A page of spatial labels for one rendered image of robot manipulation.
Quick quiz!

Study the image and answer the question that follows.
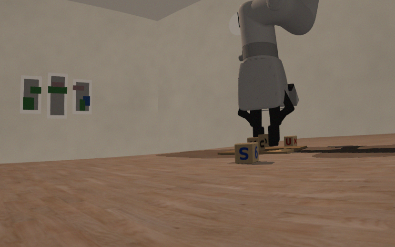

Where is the orange flat mat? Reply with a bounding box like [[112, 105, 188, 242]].
[[218, 146, 307, 155]]

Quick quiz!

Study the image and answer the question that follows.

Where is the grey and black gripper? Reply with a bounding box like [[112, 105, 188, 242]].
[[238, 55, 294, 146]]

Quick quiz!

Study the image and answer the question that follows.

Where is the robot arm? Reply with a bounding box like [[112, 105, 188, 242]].
[[239, 0, 319, 61]]

